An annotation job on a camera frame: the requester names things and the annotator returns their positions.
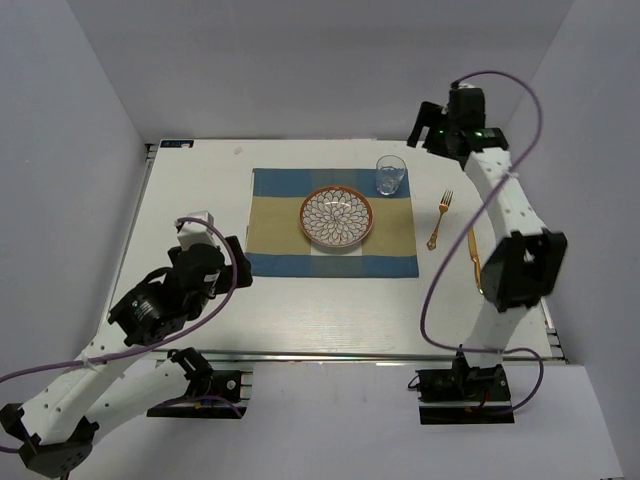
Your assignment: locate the clear drinking glass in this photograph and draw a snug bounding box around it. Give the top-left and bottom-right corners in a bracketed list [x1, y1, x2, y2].
[376, 155, 406, 196]

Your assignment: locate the blue beige checked placemat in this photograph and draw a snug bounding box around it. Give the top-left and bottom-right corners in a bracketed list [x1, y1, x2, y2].
[245, 168, 419, 278]

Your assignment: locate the gold fork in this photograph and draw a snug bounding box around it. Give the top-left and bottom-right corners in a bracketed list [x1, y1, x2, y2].
[426, 190, 454, 251]

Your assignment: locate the orange floral patterned plate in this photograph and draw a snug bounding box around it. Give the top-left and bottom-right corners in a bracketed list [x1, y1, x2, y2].
[299, 186, 374, 248]

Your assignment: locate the gold knife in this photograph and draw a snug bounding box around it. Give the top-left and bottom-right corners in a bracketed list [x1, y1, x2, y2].
[467, 227, 484, 295]

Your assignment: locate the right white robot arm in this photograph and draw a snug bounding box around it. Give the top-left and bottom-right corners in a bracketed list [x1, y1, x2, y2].
[407, 82, 567, 399]

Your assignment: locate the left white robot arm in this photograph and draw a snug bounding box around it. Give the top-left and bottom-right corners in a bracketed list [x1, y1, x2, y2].
[1, 232, 252, 479]

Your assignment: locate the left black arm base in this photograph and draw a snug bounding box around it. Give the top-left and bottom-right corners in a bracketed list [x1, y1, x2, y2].
[146, 364, 253, 420]

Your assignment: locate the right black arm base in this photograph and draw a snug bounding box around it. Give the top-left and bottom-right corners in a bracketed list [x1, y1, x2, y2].
[407, 366, 515, 426]

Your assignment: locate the left blue corner label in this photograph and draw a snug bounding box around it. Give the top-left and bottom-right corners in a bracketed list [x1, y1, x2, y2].
[159, 139, 194, 149]

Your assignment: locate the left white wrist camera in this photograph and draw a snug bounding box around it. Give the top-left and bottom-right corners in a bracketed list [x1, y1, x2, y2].
[175, 210, 217, 251]

